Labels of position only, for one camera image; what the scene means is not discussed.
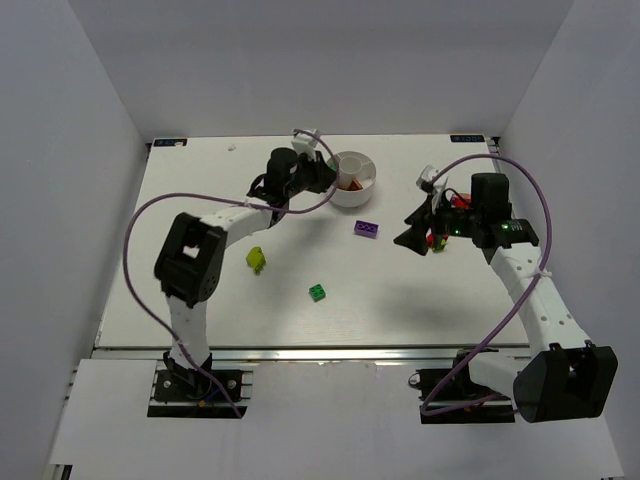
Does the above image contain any aluminium table edge rail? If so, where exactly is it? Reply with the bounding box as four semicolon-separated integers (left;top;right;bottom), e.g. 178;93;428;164
94;344;531;364

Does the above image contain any white round divided container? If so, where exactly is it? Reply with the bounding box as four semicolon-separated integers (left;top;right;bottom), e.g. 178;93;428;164
330;151;377;209

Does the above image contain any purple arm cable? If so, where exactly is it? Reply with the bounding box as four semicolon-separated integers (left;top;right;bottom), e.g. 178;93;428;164
122;128;344;419
419;153;553;417

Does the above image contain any purple lego plate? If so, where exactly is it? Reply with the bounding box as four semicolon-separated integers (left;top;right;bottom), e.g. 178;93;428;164
354;220;379;239

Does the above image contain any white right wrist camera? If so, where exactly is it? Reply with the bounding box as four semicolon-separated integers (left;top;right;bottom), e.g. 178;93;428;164
416;165;449;213

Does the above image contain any red and lilac lego piece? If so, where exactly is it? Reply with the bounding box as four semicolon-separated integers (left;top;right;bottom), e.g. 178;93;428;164
450;193;472;209

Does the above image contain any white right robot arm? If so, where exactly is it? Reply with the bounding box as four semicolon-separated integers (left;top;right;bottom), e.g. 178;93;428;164
394;166;618;423

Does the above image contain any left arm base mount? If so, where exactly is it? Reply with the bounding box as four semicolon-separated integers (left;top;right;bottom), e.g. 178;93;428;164
147;352;254;419

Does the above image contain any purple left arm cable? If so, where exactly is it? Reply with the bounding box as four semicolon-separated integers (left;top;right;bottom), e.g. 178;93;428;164
122;128;344;419

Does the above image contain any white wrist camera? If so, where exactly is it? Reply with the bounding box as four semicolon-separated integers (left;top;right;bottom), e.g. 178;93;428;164
416;165;449;213
291;128;321;160

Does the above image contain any orange lego plate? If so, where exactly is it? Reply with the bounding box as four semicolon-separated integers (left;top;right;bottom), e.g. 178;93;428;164
347;179;363;191

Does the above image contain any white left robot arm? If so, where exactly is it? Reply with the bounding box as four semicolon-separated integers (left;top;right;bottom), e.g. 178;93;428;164
154;147;337;375

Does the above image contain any small green lego brick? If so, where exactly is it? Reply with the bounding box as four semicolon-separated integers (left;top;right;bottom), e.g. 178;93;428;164
308;284;326;302

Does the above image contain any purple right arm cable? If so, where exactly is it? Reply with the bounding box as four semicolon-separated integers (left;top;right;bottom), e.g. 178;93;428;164
419;153;553;417

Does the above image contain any dark corner label sticker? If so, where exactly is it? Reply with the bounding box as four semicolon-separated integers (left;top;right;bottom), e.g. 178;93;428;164
449;134;485;143

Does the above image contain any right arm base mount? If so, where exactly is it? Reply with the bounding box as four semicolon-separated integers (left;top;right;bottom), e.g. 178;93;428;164
407;349;517;425

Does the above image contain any left corner label sticker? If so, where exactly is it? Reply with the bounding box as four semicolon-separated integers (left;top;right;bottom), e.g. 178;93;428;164
152;138;188;148

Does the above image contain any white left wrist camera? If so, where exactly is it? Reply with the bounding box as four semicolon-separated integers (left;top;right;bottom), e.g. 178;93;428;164
291;128;321;160

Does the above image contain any lime green arch lego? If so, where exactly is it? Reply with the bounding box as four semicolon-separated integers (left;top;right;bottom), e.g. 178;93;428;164
246;246;266;275

